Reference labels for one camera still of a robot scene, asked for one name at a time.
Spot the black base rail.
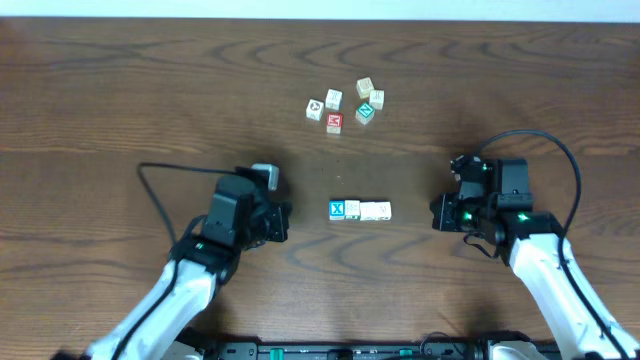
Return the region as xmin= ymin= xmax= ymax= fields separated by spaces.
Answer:
xmin=203 ymin=337 xmax=506 ymax=360

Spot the plain wooden block upper middle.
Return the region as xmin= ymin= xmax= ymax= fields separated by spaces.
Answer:
xmin=325 ymin=89 xmax=343 ymax=111

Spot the plain wooden block placed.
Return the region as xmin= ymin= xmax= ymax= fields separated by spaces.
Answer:
xmin=374 ymin=202 xmax=392 ymax=221

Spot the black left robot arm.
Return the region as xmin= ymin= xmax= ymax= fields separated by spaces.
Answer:
xmin=51 ymin=164 xmax=291 ymax=359

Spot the yellow-print wooden block top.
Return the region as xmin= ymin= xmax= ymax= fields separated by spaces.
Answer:
xmin=356 ymin=77 xmax=375 ymax=99

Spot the green-edged wooden block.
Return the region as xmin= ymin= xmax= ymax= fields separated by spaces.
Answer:
xmin=344 ymin=200 xmax=361 ymax=220

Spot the plain wooden block top right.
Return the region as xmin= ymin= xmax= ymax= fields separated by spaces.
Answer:
xmin=369 ymin=89 xmax=385 ymax=110

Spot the yellow-edged wooden block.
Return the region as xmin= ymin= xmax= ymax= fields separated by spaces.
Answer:
xmin=359 ymin=202 xmax=378 ymax=221

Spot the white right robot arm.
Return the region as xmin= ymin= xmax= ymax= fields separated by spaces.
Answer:
xmin=430 ymin=190 xmax=639 ymax=359

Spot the green N wooden block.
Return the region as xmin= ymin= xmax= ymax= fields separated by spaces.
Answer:
xmin=355 ymin=102 xmax=376 ymax=125

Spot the blue X wooden block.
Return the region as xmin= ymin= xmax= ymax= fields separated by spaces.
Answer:
xmin=328 ymin=200 xmax=345 ymax=221

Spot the wooden block with round picture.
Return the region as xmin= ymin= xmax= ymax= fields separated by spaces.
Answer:
xmin=305 ymin=99 xmax=324 ymax=121

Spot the red M wooden block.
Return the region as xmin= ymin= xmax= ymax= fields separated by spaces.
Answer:
xmin=326 ymin=113 xmax=344 ymax=135

